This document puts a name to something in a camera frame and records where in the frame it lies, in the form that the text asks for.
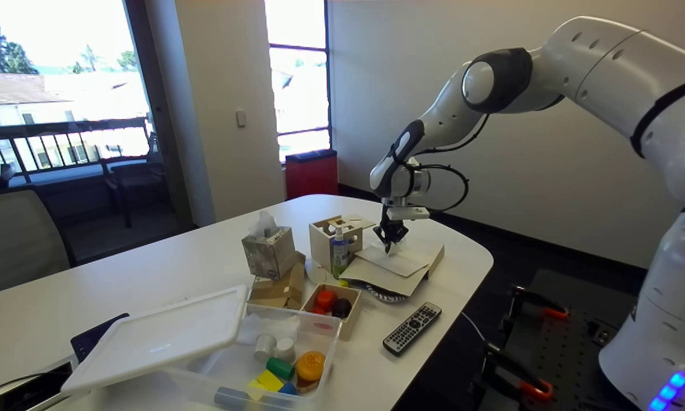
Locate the green toy cylinder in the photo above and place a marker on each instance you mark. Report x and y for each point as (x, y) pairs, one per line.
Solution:
(279, 367)

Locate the white bin lid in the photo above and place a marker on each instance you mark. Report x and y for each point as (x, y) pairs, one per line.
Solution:
(160, 338)

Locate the dark brown toy piece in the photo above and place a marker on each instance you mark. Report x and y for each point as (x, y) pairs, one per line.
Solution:
(342, 309)

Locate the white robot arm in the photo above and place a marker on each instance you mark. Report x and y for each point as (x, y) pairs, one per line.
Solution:
(624, 69)

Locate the tray of red food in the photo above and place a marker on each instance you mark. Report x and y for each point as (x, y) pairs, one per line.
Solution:
(348, 325)

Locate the black outdoor chair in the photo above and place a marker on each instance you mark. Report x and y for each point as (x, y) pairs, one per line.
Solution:
(134, 173)

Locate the black breadboard platform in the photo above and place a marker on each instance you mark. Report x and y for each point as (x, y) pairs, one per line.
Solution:
(578, 357)

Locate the clear plastic bin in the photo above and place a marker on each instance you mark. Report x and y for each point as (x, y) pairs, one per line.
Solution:
(229, 366)

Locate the yellow toy block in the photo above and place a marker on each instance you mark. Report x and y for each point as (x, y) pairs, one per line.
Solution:
(266, 381)

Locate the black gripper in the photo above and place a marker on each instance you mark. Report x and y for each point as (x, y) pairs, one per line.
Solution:
(386, 217)

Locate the red bin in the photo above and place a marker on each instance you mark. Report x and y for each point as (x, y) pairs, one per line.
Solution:
(311, 175)

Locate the orange round wooden piece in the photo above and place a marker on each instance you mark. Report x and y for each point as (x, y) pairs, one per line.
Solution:
(308, 366)

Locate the white paper sheet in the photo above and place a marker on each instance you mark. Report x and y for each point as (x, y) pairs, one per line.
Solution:
(413, 262)

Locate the flat wooden tray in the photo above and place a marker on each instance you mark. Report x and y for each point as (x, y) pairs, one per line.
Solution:
(278, 287)

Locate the grey mesh office chair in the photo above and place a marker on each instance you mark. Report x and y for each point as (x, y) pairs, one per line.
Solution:
(15, 235)

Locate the black flat table device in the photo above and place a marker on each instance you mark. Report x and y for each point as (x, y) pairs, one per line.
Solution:
(36, 390)

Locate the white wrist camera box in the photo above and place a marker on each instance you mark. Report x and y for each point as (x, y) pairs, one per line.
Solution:
(412, 213)

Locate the white light switch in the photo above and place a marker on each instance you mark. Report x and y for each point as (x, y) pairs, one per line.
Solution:
(240, 120)

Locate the balcony railing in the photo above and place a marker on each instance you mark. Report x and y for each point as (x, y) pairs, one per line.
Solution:
(54, 128)

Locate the grey tissue box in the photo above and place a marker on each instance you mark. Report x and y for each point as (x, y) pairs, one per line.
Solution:
(266, 254)

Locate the small clear bottle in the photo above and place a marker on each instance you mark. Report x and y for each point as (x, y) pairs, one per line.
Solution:
(338, 258)

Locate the white toy cylinder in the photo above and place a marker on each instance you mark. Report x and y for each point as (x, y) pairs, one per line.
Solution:
(264, 346)
(283, 349)

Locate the blue toy block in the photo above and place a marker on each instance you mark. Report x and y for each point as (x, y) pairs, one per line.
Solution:
(288, 388)

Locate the red toy piece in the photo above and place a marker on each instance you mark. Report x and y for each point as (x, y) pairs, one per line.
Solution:
(326, 299)

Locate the black remote control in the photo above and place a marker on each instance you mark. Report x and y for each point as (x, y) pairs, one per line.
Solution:
(412, 328)

